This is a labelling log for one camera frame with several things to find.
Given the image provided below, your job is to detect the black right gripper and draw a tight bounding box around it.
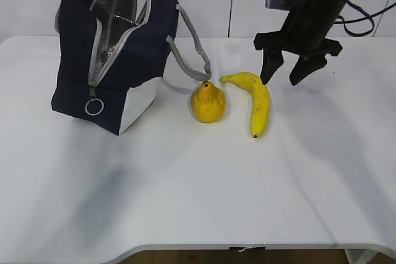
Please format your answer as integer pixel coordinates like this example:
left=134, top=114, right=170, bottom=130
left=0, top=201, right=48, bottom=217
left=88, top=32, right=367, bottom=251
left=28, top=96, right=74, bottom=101
left=254, top=0, right=348, bottom=85

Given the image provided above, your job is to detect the yellow banana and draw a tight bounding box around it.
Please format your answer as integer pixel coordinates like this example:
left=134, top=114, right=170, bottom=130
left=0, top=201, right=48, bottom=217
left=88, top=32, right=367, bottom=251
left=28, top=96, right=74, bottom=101
left=220, top=72, right=270, bottom=138

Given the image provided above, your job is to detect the navy blue lunch bag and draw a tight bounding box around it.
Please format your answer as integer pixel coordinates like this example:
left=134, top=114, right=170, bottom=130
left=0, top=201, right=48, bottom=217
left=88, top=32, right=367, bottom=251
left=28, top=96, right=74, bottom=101
left=51, top=0, right=212, bottom=135

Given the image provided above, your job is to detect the yellow pear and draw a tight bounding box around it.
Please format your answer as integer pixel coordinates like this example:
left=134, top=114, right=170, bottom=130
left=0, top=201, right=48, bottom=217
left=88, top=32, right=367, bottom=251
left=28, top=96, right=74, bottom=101
left=191, top=81, right=226, bottom=123

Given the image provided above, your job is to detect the silver camera on right wrist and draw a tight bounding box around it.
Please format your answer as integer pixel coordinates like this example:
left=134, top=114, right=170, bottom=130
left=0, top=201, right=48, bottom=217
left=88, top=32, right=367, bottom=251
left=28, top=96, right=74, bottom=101
left=265, top=0, right=302, bottom=11

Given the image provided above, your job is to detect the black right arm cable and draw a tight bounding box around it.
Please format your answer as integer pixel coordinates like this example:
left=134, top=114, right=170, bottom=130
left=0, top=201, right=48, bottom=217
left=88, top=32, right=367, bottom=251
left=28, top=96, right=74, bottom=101
left=334, top=0, right=396, bottom=38

